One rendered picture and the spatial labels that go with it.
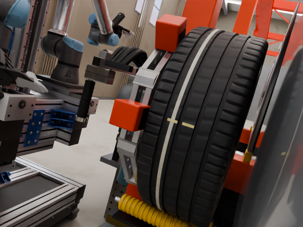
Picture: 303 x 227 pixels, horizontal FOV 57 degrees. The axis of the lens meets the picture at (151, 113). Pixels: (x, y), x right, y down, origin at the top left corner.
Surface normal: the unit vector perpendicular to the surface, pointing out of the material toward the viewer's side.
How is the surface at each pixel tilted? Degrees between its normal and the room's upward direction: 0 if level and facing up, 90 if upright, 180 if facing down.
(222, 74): 59
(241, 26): 90
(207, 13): 90
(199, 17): 90
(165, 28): 125
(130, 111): 90
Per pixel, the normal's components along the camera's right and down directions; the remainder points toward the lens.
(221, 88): -0.21, -0.37
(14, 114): 0.91, 0.29
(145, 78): -0.35, 0.03
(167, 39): -0.44, 0.57
